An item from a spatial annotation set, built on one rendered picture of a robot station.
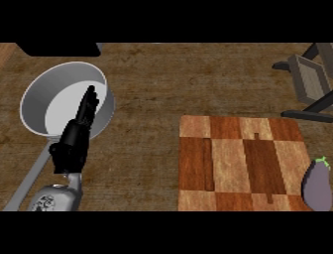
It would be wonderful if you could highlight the tiered basket with black frame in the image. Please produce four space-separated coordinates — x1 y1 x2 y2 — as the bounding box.
270 43 333 124

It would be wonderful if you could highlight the purple eggplant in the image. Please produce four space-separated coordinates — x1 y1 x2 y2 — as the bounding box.
302 156 333 212

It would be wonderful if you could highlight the wooden patchwork cutting board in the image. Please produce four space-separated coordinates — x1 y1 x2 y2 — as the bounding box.
177 114 318 212

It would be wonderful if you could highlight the black appliance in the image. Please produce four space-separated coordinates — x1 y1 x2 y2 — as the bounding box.
17 43 102 58

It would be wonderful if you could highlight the grey metal saucepan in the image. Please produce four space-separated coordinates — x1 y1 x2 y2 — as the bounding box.
2 61 117 212

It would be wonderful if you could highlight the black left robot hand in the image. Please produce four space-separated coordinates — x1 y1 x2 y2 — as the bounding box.
49 84 101 175

